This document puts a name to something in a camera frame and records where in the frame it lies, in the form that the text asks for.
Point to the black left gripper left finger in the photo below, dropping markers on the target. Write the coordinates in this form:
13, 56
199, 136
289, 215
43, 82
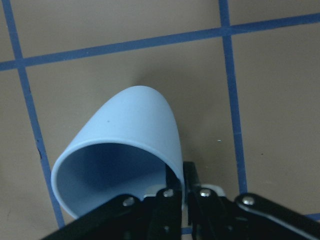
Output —
125, 217

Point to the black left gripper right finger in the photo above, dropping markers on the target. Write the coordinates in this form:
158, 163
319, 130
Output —
248, 217

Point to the pale blue cup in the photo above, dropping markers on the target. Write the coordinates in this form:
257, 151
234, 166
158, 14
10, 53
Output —
131, 145

